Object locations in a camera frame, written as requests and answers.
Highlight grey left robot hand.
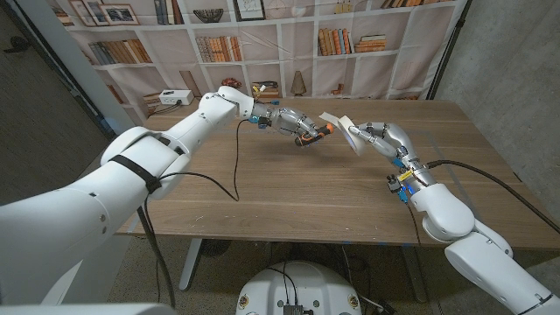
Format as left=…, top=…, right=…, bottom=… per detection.
left=269, top=107, right=327, bottom=147

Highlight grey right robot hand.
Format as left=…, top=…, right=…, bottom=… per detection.
left=348, top=122, right=424, bottom=170

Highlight orange black screwdriver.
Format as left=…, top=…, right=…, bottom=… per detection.
left=294, top=122, right=336, bottom=148

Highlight white masking tape roll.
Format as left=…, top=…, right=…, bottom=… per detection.
left=318, top=111, right=368, bottom=158

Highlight printed bookshelf backdrop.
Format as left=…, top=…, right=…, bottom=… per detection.
left=45, top=0, right=469, bottom=128

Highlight black backdrop stand pole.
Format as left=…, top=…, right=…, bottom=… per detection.
left=426, top=0, right=473, bottom=101

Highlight white power strip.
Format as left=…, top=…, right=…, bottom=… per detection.
left=158, top=89, right=195, bottom=107

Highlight grey table leg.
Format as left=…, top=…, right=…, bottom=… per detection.
left=400, top=244, right=429, bottom=304

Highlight black round table foot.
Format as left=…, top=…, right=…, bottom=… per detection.
left=201, top=239, right=233, bottom=258

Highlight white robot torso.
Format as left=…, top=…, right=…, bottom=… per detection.
left=235, top=261, right=363, bottom=315

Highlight white table leg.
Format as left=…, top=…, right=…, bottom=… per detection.
left=178, top=238, right=205, bottom=292

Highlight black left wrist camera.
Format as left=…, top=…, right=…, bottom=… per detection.
left=248, top=114, right=273, bottom=130

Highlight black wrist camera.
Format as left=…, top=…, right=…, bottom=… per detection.
left=248, top=114, right=273, bottom=130
left=386, top=173, right=410, bottom=205

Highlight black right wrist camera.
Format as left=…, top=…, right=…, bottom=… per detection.
left=386, top=173, right=410, bottom=205

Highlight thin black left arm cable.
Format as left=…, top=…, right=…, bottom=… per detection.
left=143, top=117, right=255, bottom=303

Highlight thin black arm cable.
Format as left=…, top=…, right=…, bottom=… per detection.
left=404, top=203, right=443, bottom=315
left=143, top=117, right=255, bottom=303

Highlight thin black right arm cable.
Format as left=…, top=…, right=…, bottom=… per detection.
left=404, top=203, right=443, bottom=315

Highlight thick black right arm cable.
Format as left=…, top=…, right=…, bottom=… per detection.
left=426, top=159, right=560, bottom=234

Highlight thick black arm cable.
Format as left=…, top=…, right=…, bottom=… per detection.
left=426, top=159, right=560, bottom=234
left=136, top=205, right=177, bottom=309

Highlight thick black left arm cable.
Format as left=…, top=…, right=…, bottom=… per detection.
left=136, top=205, right=177, bottom=309

